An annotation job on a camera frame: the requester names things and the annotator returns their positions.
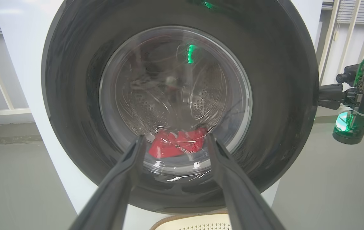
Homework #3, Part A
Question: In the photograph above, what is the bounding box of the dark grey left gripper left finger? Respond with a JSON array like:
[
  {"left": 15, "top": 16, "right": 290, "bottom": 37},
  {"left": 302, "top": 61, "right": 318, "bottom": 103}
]
[{"left": 70, "top": 135, "right": 146, "bottom": 230}]

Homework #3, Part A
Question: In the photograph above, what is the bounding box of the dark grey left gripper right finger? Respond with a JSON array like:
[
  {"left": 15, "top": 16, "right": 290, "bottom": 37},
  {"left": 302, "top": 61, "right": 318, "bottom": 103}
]
[{"left": 206, "top": 134, "right": 285, "bottom": 230}]

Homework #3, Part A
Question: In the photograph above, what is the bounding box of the black round glass machine door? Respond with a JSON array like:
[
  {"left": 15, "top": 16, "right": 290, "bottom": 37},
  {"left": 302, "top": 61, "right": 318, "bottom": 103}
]
[{"left": 41, "top": 0, "right": 319, "bottom": 214}]

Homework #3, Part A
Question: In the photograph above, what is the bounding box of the red and white garment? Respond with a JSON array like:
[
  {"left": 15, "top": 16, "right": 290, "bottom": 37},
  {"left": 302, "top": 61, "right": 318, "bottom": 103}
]
[{"left": 148, "top": 128, "right": 208, "bottom": 158}]

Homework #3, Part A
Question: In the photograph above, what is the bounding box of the cream laundry basket brown rim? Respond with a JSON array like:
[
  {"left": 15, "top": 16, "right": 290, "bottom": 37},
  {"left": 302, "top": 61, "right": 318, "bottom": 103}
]
[{"left": 150, "top": 212, "right": 233, "bottom": 230}]

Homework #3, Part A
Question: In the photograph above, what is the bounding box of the white washing machine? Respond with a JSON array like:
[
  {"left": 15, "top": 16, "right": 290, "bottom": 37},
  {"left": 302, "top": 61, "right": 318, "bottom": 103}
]
[{"left": 0, "top": 0, "right": 323, "bottom": 230}]

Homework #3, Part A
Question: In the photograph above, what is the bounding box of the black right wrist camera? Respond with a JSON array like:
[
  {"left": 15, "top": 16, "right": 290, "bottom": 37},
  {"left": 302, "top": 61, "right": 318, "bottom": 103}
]
[{"left": 337, "top": 64, "right": 360, "bottom": 85}]

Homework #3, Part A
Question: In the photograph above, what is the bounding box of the white window frame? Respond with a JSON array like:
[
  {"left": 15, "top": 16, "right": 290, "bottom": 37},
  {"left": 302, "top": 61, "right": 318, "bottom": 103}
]
[
  {"left": 318, "top": 0, "right": 364, "bottom": 85},
  {"left": 0, "top": 21, "right": 32, "bottom": 117}
]

